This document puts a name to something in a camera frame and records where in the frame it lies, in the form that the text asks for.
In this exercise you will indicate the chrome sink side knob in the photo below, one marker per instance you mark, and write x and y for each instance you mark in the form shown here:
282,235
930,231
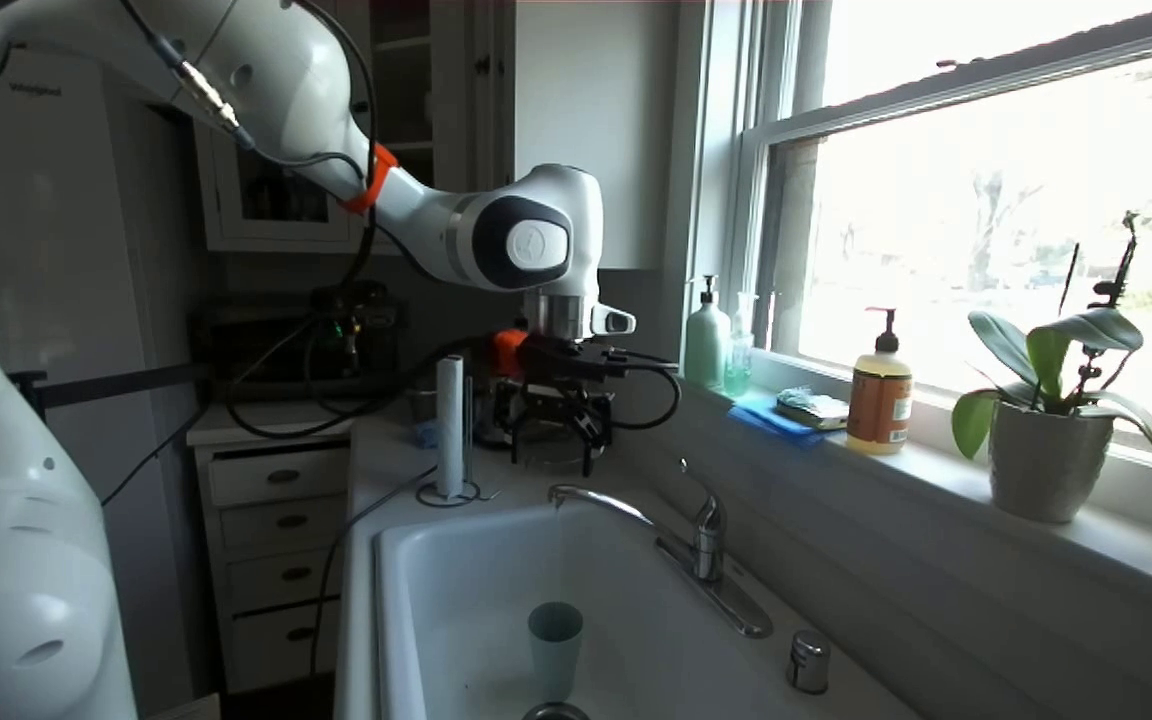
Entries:
811,666

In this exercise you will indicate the blue sponge on sill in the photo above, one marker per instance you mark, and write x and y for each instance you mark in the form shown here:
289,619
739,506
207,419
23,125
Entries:
795,415

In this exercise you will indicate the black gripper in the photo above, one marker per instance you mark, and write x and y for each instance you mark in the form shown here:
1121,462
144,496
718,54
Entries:
543,379

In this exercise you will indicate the green soap pump bottle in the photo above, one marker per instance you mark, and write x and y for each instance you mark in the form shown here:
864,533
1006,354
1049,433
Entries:
706,336

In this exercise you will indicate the white drawer cabinet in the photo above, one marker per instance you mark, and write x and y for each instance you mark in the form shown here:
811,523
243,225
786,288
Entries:
269,517

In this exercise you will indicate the orchid in grey pot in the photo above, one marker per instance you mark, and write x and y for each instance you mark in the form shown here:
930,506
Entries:
1046,433

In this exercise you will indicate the sink drain strainer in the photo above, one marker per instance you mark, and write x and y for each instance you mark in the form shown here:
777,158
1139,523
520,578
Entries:
554,709

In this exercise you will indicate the light blue cup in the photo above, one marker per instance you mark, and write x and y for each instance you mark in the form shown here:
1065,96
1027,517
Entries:
554,646

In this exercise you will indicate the white upper wall cabinet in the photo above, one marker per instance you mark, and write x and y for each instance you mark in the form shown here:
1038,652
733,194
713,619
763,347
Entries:
594,87

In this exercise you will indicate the white farmhouse sink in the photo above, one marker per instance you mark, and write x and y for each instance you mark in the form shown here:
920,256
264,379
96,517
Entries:
439,624

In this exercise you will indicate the amber soap pump bottle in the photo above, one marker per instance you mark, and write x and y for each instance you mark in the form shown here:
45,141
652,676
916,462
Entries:
881,393

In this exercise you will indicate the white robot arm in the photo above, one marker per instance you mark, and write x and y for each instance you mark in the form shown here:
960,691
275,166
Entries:
276,76

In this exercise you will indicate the window frame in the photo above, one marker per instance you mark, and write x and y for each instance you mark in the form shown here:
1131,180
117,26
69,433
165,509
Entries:
920,152

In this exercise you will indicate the chrome sink faucet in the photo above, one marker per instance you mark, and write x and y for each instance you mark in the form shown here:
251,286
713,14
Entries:
690,543

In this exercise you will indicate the white paper towel holder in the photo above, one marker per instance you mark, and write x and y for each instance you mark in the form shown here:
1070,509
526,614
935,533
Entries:
452,478

